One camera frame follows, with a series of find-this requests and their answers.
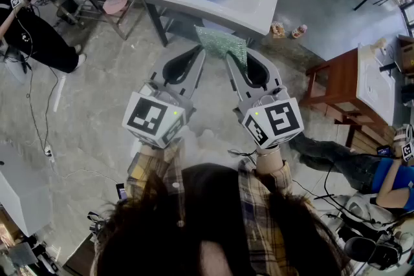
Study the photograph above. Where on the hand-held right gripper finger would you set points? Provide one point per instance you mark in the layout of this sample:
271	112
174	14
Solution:
260	74
241	84

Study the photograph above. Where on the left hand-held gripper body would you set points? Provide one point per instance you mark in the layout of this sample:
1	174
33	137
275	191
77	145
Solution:
152	119

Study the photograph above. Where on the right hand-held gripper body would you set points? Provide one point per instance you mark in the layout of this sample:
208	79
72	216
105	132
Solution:
278	119

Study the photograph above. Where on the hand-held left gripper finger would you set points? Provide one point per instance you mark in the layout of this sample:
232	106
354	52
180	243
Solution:
194	77
176	66

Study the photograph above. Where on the green sponge cloth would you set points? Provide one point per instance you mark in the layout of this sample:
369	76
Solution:
220	42

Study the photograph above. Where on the person's left forearm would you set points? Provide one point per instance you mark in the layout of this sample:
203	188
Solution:
155	165

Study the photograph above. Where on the person's right forearm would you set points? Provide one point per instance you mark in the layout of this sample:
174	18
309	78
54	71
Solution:
268	166

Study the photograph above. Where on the black metal sink stand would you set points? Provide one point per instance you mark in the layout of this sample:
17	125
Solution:
158	24

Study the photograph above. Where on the snack packet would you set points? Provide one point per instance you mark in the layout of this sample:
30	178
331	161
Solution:
277	29

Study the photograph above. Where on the pink bottle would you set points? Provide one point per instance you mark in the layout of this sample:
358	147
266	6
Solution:
299	31

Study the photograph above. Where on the steel sink stand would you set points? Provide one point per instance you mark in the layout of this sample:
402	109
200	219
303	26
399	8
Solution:
118	29

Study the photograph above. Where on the wooden cabinet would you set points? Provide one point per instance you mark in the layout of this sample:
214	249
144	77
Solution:
343	80

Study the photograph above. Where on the black phone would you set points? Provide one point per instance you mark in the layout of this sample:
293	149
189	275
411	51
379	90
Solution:
122	192

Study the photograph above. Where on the pink plate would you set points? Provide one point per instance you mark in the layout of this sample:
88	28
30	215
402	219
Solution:
114	3

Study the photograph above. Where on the person's torso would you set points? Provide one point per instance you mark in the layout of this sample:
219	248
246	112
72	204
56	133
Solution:
210	194

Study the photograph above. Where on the white power strip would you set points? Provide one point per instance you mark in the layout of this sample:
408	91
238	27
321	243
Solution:
49	152

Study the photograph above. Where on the white backpack rig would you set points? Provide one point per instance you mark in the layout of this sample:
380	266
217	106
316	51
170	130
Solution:
362	207

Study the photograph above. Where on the black faucet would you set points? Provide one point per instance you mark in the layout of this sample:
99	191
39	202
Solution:
389	67

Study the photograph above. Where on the cardboard box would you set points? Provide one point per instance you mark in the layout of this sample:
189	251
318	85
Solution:
407	55

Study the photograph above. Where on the white cabinet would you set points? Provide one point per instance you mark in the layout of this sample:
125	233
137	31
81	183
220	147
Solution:
22	190

